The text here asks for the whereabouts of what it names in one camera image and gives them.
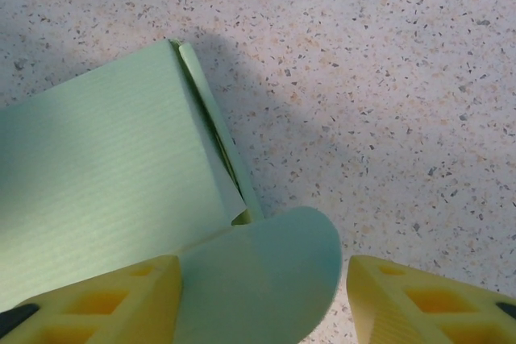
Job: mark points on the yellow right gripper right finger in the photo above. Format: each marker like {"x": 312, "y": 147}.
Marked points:
{"x": 423, "y": 312}

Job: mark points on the light green paper box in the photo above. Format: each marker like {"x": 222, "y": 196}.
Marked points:
{"x": 101, "y": 158}

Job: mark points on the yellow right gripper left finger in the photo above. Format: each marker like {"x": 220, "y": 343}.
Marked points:
{"x": 101, "y": 312}

